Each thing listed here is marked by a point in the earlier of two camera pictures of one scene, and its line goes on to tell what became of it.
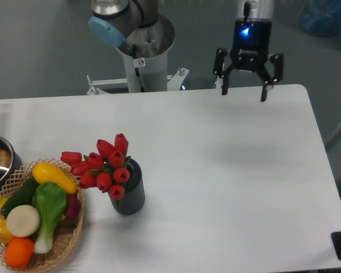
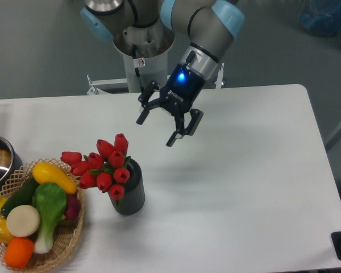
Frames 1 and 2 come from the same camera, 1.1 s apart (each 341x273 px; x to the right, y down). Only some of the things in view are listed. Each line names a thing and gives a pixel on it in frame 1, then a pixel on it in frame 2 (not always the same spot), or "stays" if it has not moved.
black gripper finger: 277,60 -> 150,87
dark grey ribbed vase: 134,195 stays
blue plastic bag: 327,17 stays
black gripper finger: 217,68 -> 180,131
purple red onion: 73,206 stays
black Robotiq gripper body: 252,40 -> 183,89
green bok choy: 49,200 stays
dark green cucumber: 23,197 stays
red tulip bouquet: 107,170 stays
